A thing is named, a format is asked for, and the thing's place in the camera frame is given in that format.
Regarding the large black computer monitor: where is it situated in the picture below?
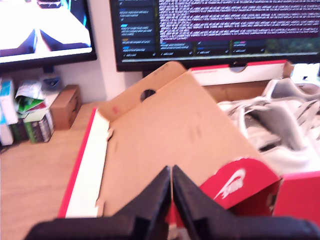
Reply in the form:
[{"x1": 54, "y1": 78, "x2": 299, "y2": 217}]
[{"x1": 109, "y1": 0, "x2": 320, "y2": 78}]

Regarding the small brown cardboard box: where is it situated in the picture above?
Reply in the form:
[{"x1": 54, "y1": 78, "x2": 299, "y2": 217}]
[{"x1": 49, "y1": 84, "x2": 83, "y2": 131}]

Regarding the stack of green books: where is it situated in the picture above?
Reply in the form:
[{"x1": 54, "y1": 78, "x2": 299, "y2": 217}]
[{"x1": 9, "y1": 109, "x2": 55, "y2": 145}]

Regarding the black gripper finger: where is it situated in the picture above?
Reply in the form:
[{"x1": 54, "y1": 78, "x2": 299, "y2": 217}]
[
  {"x1": 172, "y1": 164, "x2": 234, "y2": 226},
  {"x1": 116, "y1": 164, "x2": 172, "y2": 221}
]

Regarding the white leather sneaker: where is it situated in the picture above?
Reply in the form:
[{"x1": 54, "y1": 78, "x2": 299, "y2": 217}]
[
  {"x1": 217, "y1": 96, "x2": 316, "y2": 176},
  {"x1": 261, "y1": 78, "x2": 320, "y2": 141}
]

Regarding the crumpled printed paper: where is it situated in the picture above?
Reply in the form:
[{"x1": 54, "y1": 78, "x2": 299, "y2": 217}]
[{"x1": 14, "y1": 79, "x2": 47, "y2": 118}]

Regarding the small black computer monitor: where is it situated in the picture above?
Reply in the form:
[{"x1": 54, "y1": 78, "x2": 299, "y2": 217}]
[{"x1": 0, "y1": 0, "x2": 98, "y2": 74}]

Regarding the white and blue box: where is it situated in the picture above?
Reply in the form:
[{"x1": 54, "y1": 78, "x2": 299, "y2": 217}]
[{"x1": 0, "y1": 79, "x2": 19, "y2": 147}]

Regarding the red cardboard shoebox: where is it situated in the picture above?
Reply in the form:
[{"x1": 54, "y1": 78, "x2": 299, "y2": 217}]
[{"x1": 57, "y1": 59, "x2": 320, "y2": 240}]

